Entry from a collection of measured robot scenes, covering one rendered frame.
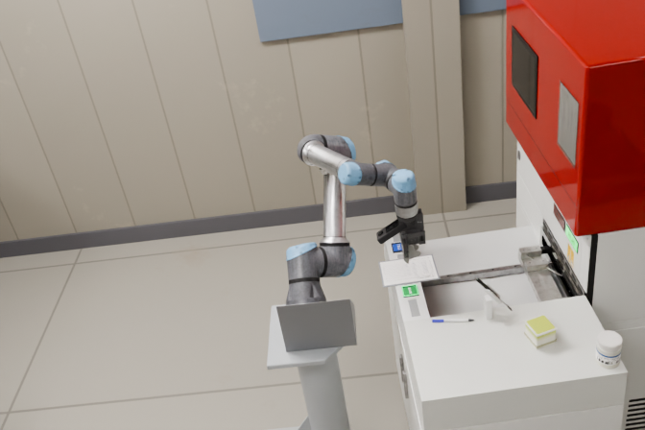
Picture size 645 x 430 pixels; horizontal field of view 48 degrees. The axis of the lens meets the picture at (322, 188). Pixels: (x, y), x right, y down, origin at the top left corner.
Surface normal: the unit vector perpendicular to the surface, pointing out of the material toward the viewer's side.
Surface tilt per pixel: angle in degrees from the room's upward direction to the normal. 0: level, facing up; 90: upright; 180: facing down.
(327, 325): 90
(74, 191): 90
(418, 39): 90
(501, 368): 0
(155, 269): 0
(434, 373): 0
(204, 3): 90
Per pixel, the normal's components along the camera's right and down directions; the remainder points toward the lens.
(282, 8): 0.01, 0.54
